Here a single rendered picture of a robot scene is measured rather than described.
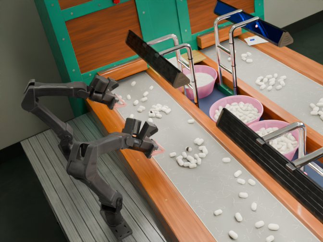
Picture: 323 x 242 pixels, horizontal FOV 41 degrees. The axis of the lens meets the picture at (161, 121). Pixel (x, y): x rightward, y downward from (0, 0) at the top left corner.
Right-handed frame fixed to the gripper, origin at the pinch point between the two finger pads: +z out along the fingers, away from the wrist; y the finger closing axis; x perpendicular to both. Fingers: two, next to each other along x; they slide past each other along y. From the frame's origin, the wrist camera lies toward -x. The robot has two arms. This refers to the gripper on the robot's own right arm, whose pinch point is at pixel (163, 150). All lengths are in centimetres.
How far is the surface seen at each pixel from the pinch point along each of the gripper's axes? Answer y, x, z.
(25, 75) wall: 167, 41, -19
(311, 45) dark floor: 155, -78, 221
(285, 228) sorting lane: -58, -7, 20
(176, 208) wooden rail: -29.5, 9.6, -3.5
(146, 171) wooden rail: -2.6, 10.7, -4.6
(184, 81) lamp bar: 8.4, -30.7, -0.8
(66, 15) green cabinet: 87, -26, -35
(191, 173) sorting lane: -12.6, 1.6, 10.0
